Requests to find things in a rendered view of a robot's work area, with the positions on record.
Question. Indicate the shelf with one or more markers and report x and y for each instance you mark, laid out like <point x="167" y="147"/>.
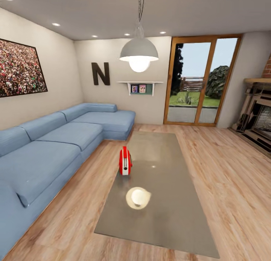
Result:
<point x="149" y="86"/>

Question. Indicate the sofa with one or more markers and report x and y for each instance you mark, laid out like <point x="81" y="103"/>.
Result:
<point x="39" y="157"/>

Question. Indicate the wood fireplace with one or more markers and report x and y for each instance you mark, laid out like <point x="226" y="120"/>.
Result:
<point x="254" y="122"/>

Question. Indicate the decorative sign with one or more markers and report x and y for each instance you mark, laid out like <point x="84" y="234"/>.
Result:
<point x="96" y="69"/>

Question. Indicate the picture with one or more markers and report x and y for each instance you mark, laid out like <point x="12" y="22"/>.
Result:
<point x="134" y="88"/>
<point x="142" y="88"/>
<point x="20" y="70"/>

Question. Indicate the door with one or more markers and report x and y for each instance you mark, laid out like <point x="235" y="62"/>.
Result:
<point x="200" y="67"/>

